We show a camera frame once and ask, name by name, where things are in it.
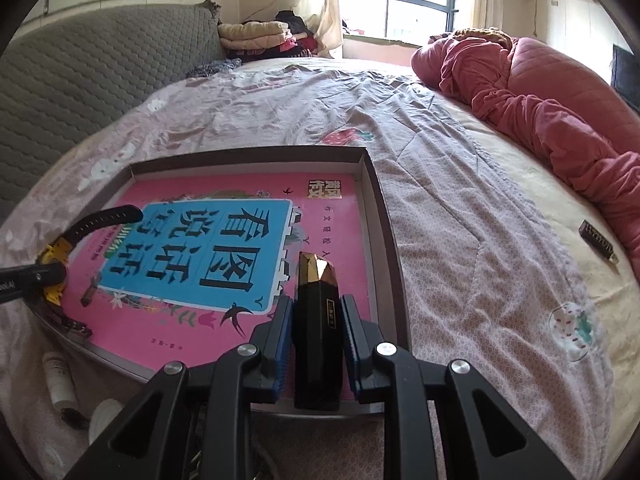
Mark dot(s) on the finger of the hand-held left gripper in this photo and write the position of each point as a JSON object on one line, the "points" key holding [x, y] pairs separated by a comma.
{"points": [[30, 280]]}

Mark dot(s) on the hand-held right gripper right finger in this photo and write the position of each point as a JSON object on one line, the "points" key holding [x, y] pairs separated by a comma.
{"points": [[350, 340]]}

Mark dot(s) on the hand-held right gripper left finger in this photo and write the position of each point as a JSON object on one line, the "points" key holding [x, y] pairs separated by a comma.
{"points": [[284, 340]]}

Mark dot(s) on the black and gold box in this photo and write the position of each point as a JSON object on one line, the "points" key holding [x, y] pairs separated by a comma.
{"points": [[315, 340]]}

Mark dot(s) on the yellow and black wristwatch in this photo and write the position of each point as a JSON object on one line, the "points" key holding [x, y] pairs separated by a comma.
{"points": [[100, 220]]}

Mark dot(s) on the small white bottle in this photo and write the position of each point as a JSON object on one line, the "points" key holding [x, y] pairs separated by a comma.
{"points": [[59, 377]]}

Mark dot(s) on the grey cardboard box tray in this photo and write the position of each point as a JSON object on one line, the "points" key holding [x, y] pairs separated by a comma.
{"points": [[387, 240]]}

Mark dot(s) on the pink and blue book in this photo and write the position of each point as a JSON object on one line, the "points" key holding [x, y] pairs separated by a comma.
{"points": [[150, 310]]}

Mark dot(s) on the white round lid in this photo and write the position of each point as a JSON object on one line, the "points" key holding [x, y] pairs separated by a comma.
{"points": [[106, 420]]}

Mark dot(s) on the pink floral blanket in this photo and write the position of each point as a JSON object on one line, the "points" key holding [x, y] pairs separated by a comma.
{"points": [[450, 210]]}

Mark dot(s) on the grey quilted headboard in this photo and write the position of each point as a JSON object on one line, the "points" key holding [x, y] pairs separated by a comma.
{"points": [[75, 85]]}

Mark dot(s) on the cream bed sheet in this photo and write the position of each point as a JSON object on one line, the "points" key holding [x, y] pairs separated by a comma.
{"points": [[550, 170]]}

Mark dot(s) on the small black studded case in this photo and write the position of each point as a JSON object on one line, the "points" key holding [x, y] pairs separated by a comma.
{"points": [[597, 240]]}

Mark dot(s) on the dark patterned cloth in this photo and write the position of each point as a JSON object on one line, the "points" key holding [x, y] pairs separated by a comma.
{"points": [[215, 67]]}

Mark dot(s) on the pile of dark clothes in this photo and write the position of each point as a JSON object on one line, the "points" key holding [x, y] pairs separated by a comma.
{"points": [[295, 42]]}

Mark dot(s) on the beige folded blanket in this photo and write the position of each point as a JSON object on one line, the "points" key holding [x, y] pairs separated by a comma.
{"points": [[250, 35]]}

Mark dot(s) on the pink quilted duvet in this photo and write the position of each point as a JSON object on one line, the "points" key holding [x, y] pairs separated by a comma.
{"points": [[530, 90]]}

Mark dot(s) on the mustard knitted cloth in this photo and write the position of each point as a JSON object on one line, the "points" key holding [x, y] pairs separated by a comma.
{"points": [[482, 35]]}

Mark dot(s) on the cream curtain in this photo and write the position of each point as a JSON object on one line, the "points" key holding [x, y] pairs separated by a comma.
{"points": [[322, 5]]}

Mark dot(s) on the dark screen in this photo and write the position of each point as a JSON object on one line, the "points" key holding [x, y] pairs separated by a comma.
{"points": [[627, 75]]}

